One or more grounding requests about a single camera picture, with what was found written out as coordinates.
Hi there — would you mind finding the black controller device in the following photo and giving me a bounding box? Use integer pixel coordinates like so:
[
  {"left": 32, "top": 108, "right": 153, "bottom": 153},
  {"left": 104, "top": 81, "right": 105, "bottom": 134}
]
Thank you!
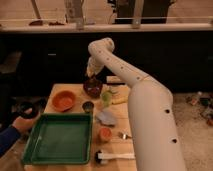
[{"left": 17, "top": 98, "right": 46, "bottom": 119}]

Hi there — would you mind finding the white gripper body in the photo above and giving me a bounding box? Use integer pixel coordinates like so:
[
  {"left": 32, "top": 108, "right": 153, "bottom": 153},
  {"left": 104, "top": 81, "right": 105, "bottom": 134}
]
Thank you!
[{"left": 86, "top": 57, "right": 104, "bottom": 78}]

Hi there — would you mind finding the green corn toy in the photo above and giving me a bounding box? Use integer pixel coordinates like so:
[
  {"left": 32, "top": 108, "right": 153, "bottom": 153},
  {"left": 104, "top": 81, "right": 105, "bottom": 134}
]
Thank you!
[{"left": 100, "top": 87, "right": 128, "bottom": 108}]

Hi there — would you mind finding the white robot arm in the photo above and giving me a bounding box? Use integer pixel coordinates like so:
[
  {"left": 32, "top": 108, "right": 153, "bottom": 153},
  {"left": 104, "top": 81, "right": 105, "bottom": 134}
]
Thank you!
[{"left": 87, "top": 38, "right": 187, "bottom": 171}]

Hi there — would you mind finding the small dark cup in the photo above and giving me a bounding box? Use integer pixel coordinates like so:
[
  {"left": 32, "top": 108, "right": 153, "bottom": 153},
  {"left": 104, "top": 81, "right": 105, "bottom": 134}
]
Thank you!
[{"left": 82, "top": 101, "right": 94, "bottom": 113}]

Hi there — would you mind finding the person's hand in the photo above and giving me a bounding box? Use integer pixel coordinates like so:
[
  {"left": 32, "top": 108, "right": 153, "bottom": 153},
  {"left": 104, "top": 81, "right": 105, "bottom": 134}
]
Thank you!
[{"left": 12, "top": 114, "right": 40, "bottom": 133}]

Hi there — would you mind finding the green plastic tray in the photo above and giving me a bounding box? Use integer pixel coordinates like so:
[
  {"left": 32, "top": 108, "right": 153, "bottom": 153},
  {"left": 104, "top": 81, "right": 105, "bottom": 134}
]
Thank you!
[{"left": 22, "top": 114, "right": 93, "bottom": 165}]

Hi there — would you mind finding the orange bowl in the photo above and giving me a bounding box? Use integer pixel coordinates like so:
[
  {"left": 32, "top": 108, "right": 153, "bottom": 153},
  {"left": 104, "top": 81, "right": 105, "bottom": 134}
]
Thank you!
[{"left": 51, "top": 90, "right": 76, "bottom": 112}]

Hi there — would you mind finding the blue sleeved forearm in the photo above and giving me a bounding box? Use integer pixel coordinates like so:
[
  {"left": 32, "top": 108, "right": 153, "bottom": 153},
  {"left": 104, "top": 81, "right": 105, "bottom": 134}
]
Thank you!
[{"left": 0, "top": 126, "right": 21, "bottom": 157}]

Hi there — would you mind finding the small orange cup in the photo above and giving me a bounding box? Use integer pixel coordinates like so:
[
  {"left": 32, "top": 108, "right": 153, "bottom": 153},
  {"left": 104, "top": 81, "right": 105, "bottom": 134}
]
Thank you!
[{"left": 99, "top": 127, "right": 112, "bottom": 142}]

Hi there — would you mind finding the metal spoon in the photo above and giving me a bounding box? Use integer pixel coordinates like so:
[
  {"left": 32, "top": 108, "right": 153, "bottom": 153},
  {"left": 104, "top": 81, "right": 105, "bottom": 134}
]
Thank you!
[{"left": 118, "top": 132, "right": 132, "bottom": 140}]

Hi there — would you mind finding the dark purple bowl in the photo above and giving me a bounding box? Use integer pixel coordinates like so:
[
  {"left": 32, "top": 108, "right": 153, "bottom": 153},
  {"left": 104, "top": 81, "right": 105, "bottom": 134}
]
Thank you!
[{"left": 83, "top": 78, "right": 103, "bottom": 98}]

